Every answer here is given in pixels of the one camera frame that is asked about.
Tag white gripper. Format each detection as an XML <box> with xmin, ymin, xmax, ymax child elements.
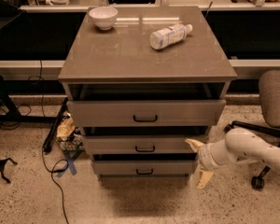
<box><xmin>185</xmin><ymin>139</ymin><xmax>229</xmax><ymax>189</ymax></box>

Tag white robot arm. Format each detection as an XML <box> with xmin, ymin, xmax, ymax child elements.
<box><xmin>185</xmin><ymin>128</ymin><xmax>280</xmax><ymax>189</ymax></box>

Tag grey drawer cabinet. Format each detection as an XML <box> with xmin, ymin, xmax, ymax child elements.
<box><xmin>57</xmin><ymin>5</ymin><xmax>238</xmax><ymax>182</ymax></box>

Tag grey top drawer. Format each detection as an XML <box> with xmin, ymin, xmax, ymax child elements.
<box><xmin>67</xmin><ymin>100</ymin><xmax>226</xmax><ymax>127</ymax></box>

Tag grey office chair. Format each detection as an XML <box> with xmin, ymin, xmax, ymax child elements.
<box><xmin>225</xmin><ymin>70</ymin><xmax>280</xmax><ymax>189</ymax></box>

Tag blue tape cross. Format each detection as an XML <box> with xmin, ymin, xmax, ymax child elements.
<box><xmin>56</xmin><ymin>150</ymin><xmax>82</xmax><ymax>177</ymax></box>

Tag white plastic bottle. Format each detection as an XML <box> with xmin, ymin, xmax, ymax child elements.
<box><xmin>149</xmin><ymin>24</ymin><xmax>193</xmax><ymax>50</ymax></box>

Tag snack bags on floor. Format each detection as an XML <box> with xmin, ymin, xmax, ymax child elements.
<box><xmin>56</xmin><ymin>112</ymin><xmax>84</xmax><ymax>151</ymax></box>

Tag black power strip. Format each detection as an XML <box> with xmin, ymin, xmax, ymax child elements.
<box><xmin>42</xmin><ymin>98</ymin><xmax>68</xmax><ymax>153</ymax></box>

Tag white ceramic bowl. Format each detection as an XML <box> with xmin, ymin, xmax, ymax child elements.
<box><xmin>89</xmin><ymin>7</ymin><xmax>118</xmax><ymax>30</ymax></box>

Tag black floor cable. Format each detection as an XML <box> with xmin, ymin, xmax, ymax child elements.
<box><xmin>40</xmin><ymin>142</ymin><xmax>70</xmax><ymax>224</ymax></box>

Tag black table leg frame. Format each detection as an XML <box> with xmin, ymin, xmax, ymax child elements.
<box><xmin>0</xmin><ymin>72</ymin><xmax>59</xmax><ymax>125</ymax></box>

